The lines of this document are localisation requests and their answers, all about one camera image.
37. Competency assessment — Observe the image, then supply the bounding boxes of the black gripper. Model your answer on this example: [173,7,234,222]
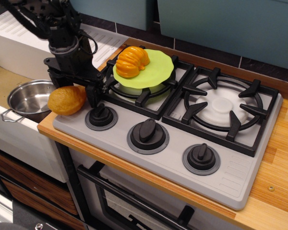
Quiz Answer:
[44,48,107,108]

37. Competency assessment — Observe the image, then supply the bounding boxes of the toy chicken drumstick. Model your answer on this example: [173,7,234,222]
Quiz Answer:
[48,85,87,115]

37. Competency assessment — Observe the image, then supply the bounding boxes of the orange toy pumpkin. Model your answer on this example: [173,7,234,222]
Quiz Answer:
[116,46,150,78]

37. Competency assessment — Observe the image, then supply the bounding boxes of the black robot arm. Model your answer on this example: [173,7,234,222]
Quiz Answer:
[0,0,106,108]

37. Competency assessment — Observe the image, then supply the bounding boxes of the stainless steel pot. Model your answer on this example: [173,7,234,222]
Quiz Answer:
[1,80,56,123]

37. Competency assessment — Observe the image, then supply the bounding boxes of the light green plate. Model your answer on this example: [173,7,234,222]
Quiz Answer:
[113,49,174,89]

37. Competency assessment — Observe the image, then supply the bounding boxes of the white toy sink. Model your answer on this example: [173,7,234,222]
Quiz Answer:
[0,5,128,184]

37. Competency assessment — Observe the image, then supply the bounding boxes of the left black stove knob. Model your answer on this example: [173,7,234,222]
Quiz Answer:
[85,103,118,131]

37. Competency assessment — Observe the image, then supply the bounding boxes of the black stove knob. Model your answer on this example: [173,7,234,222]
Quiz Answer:
[127,118,169,155]
[85,103,118,131]
[182,143,221,176]

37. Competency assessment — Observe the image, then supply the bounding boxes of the white left burner disc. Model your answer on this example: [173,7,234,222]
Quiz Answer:
[115,83,165,96]

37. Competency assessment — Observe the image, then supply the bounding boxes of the white burner disc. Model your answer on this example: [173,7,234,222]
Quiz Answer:
[115,83,165,96]
[196,88,249,127]

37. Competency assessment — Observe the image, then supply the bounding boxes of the left black burner grate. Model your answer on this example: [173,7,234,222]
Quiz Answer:
[103,47,194,120]

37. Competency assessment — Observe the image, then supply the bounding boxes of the black burner grate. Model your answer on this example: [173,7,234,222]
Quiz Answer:
[162,67,282,157]
[103,47,194,120]

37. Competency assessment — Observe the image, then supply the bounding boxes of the middle black stove knob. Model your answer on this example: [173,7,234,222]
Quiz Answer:
[127,118,169,155]

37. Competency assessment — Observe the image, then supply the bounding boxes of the wooden drawer fronts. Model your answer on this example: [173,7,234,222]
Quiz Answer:
[0,150,85,230]

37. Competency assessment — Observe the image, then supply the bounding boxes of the grey toy stove top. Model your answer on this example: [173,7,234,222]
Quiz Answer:
[52,51,284,211]

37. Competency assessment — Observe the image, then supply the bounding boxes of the white right burner disc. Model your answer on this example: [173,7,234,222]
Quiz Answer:
[196,88,249,127]

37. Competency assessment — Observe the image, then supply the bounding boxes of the right black stove knob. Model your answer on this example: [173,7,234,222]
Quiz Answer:
[182,143,221,176]

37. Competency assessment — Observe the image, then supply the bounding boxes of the right black burner grate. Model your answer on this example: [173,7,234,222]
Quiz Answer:
[162,67,282,157]

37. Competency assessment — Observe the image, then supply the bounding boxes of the oven door with black handle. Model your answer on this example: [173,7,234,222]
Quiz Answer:
[75,161,205,230]

